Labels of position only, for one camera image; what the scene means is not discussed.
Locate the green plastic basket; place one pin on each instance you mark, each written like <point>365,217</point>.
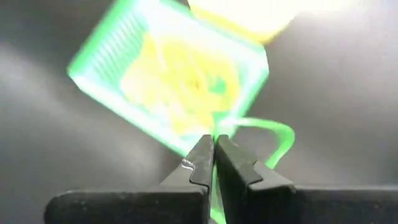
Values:
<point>105,62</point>

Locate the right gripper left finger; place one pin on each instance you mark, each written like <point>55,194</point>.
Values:
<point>140,205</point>

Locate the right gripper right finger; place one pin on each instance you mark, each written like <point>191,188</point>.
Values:
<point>295,205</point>

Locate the green rubber band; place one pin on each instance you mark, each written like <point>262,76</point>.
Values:
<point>284,130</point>

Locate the yellow plastic bin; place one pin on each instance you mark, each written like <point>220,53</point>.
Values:
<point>242,18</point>

